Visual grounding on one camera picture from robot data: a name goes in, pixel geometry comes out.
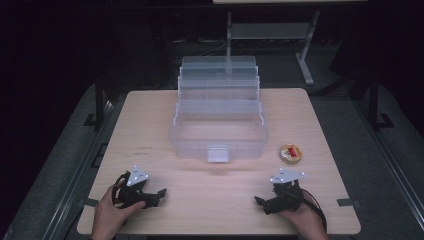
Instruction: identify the clear plastic tiered storage box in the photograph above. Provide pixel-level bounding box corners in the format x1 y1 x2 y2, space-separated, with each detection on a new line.
168 55 270 164

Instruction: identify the person's left hand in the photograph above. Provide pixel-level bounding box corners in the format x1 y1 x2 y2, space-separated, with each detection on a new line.
89 178 147 240

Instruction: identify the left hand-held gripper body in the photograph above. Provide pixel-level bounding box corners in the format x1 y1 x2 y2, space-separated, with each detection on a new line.
114 164 158 210

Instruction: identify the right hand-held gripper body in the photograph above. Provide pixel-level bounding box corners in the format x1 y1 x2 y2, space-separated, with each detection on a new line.
266 167 306 214

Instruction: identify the round tin with red label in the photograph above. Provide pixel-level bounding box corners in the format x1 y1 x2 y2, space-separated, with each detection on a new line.
279 143 303 165

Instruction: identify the grey metal stand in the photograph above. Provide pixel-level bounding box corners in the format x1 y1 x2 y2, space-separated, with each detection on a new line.
225 9 322 87

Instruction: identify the grey tape strip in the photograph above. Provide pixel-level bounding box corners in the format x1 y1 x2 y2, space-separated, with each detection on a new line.
78 197 100 208
336 197 362 208

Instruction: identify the black cable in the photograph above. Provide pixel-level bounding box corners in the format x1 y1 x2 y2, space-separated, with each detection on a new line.
111 171 132 206
299 187 328 233

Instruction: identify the person's right hand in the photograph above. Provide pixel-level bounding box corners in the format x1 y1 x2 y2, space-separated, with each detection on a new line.
278 192 330 240

